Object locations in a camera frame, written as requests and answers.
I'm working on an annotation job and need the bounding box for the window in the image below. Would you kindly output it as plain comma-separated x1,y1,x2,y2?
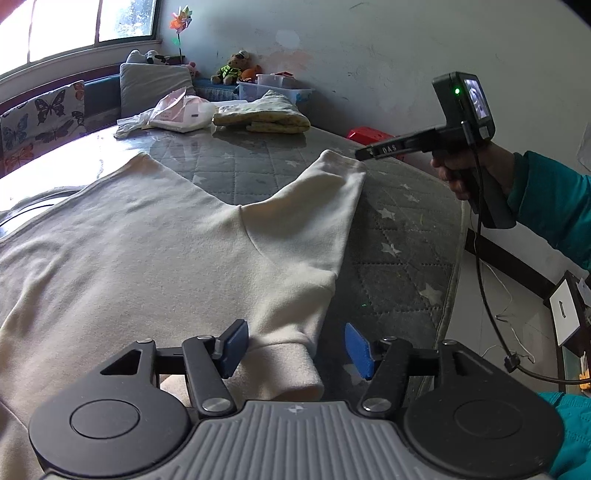
0,0,163,78

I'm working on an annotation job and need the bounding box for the red plastic stool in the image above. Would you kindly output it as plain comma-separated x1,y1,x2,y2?
346,128,405,162

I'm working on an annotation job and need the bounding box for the thin white cable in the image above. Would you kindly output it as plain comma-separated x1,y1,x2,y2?
480,263,537,366

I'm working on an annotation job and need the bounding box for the folded yellow floral blanket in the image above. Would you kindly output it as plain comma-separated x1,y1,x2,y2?
212,89,311,135

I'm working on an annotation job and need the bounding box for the dark box with white panel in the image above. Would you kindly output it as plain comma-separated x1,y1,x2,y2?
544,270,591,349

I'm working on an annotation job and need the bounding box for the teddy bear in yellow vest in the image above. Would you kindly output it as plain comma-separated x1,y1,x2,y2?
211,50,253,86

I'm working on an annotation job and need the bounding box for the cream garment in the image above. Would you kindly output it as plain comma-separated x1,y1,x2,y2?
0,148,369,480

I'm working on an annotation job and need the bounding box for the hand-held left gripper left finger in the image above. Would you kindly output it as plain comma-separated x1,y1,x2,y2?
99,318,250,414

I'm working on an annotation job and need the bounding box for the blue corner sofa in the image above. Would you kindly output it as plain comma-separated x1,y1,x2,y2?
0,74,259,139

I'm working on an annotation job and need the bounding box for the grey quilted star table cover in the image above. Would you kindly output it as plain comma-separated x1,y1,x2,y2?
0,124,466,393

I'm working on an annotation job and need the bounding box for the pink white plastic bag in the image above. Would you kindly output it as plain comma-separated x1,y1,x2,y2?
150,89,217,134

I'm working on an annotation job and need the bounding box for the small translucent storage box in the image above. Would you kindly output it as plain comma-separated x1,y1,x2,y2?
256,73,300,90

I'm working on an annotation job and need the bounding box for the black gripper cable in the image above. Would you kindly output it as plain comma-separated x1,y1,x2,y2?
473,152,591,384

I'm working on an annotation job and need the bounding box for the white crumpled cloth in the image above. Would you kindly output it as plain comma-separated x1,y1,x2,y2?
115,110,156,140

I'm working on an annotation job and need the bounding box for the butterfly print cushion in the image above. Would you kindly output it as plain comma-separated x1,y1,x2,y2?
0,80,88,178

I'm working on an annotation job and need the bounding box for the grey cushion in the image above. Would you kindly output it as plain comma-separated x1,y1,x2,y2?
119,62,197,120

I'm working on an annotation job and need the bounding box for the clear printed storage box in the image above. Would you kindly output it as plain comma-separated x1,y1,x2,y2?
236,82,317,111

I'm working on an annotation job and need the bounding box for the colourful pinwheel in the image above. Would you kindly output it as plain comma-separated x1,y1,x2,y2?
168,4,195,64

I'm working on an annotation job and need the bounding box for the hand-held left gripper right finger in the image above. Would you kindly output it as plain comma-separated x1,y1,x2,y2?
344,322,484,414

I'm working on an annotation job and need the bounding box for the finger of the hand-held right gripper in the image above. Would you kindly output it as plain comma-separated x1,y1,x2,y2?
355,134,417,161

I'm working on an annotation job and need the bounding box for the person's teal jacket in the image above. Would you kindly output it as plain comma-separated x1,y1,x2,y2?
536,390,591,480

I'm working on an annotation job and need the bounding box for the person's right hand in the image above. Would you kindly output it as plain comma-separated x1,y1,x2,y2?
431,141,515,200

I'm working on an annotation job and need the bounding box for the round built-in table burner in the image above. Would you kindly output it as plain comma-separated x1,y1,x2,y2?
0,187,88,232

